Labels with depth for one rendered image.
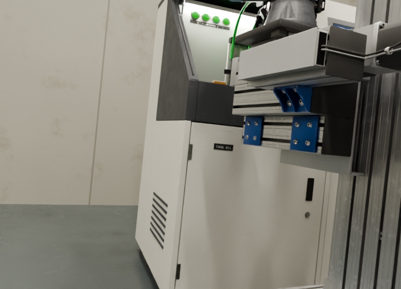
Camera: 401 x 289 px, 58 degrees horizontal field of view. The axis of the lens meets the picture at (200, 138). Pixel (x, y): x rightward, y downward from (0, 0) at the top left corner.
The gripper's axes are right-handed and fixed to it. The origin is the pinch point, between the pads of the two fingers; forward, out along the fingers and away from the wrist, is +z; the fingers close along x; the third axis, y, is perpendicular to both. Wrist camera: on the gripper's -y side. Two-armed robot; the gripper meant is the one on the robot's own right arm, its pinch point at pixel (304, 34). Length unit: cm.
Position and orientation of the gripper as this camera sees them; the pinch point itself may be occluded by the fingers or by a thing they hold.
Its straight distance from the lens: 164.7
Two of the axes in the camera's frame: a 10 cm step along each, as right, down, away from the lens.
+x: 9.4, 0.9, 3.1
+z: -1.0, 9.9, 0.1
